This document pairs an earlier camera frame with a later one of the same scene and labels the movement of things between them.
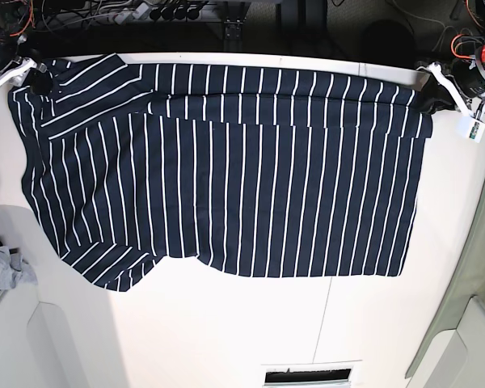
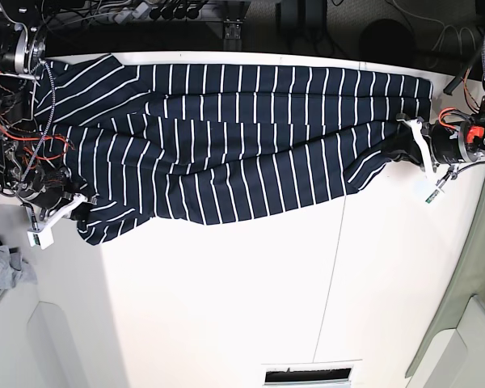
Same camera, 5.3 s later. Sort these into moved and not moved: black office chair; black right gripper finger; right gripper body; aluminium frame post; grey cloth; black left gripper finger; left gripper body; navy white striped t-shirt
Moved: black right gripper finger; right gripper body; black left gripper finger; navy white striped t-shirt; left gripper body
Not moved: aluminium frame post; grey cloth; black office chair
